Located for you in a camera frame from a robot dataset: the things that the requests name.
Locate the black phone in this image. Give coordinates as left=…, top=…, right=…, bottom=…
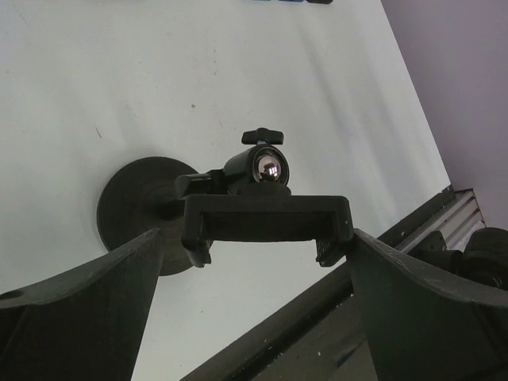
left=306, top=0, right=333, bottom=5

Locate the black round-base phone stand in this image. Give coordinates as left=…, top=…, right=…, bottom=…
left=97, top=128, right=354, bottom=276

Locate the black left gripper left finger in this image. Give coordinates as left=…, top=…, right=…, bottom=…
left=1, top=229, right=164, bottom=380

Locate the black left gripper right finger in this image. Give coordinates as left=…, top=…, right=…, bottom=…
left=348, top=228, right=507, bottom=380

